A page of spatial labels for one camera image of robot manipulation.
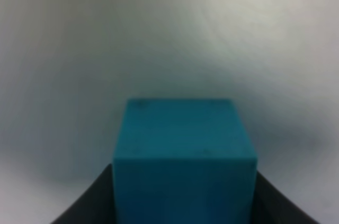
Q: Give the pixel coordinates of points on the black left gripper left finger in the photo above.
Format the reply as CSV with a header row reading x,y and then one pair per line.
x,y
95,205

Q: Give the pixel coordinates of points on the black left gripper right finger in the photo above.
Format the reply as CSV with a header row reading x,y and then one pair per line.
x,y
270,206

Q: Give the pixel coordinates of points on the blue cube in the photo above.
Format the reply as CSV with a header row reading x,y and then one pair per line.
x,y
183,161

